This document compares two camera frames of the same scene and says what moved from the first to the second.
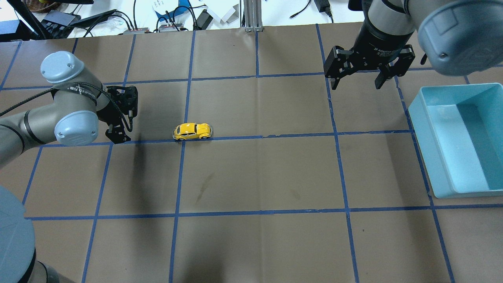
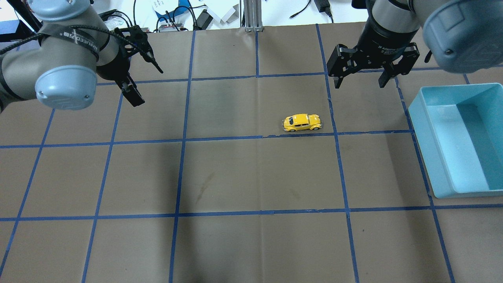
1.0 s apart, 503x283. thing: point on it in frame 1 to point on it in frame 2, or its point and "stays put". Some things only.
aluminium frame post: (253, 15) stays put
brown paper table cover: (246, 167) stays put
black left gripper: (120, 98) to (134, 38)
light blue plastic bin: (459, 129) stays put
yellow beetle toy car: (192, 130) to (301, 121)
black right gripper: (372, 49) stays put
